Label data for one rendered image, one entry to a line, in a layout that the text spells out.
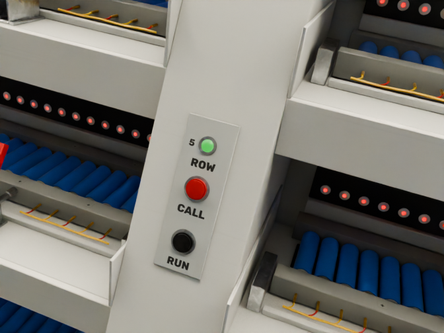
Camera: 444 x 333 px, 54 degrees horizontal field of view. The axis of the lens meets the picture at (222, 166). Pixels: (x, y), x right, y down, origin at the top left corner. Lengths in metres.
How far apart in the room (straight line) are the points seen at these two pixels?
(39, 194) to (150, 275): 0.17
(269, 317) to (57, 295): 0.18
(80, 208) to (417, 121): 0.31
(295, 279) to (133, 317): 0.14
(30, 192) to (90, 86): 0.15
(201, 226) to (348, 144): 0.12
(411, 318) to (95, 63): 0.34
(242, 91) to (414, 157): 0.13
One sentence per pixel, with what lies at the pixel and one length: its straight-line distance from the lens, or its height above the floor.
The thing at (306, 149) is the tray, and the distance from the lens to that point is 0.33.
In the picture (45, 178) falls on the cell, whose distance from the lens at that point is 0.51.
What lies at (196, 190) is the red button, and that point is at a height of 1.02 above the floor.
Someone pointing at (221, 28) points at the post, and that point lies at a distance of 0.33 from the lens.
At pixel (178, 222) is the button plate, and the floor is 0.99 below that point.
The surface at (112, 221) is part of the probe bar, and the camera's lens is 0.44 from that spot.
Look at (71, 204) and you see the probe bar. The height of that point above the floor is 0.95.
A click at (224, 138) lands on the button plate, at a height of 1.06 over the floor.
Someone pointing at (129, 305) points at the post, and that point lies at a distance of 0.38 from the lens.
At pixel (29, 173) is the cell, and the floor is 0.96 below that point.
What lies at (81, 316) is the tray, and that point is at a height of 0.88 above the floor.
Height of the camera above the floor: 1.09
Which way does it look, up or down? 9 degrees down
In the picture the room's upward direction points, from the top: 15 degrees clockwise
